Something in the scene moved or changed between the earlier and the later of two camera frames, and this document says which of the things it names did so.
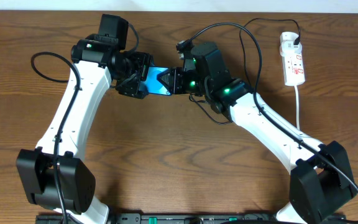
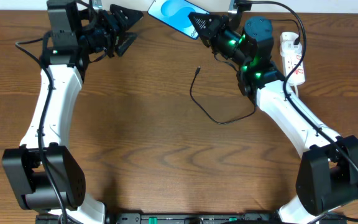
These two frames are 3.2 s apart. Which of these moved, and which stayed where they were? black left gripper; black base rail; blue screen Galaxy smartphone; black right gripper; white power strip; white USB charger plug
Moved: black left gripper; black right gripper; blue screen Galaxy smartphone
Stayed: black base rail; white USB charger plug; white power strip
